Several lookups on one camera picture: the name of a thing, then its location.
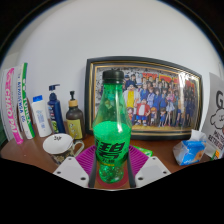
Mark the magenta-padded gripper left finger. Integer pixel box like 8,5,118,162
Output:
53,144,99,189

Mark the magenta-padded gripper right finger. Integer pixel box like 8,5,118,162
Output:
126,145,172,189

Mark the green plastic drink bottle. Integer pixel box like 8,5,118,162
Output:
92,69,133,184

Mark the flat round red coaster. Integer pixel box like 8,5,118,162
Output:
95,169,131,190

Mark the camouflage-patterned mug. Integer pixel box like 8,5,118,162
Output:
42,132,85,167

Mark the blue tissue pack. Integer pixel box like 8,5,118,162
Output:
172,129,208,167

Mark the brown pump bottle yellow label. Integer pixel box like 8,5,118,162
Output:
65,90,86,140

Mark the dark blue pump bottle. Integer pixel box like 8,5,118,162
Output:
47,83,67,134

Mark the white bottle with blue cap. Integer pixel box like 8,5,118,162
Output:
30,94,53,138

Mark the framed group picture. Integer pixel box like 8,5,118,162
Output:
83,55,204,141

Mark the green and white tall tube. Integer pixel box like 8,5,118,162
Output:
16,62,36,140

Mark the pink and white tall tube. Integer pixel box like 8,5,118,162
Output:
3,67,25,145

